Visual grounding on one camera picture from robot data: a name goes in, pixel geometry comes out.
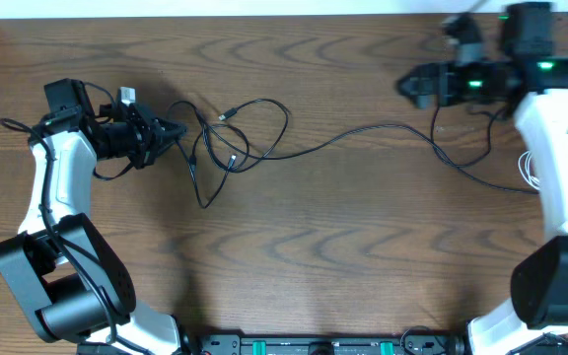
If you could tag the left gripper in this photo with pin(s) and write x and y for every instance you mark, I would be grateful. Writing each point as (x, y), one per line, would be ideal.
(155, 138)

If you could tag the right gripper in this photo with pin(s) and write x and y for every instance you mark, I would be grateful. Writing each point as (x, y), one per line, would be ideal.
(444, 73)

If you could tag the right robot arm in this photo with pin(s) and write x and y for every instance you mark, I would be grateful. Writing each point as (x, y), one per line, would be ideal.
(538, 303)

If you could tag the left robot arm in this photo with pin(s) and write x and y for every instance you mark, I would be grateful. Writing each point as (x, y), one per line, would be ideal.
(67, 280)

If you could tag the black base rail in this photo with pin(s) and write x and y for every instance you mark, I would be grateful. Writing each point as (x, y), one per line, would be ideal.
(410, 343)

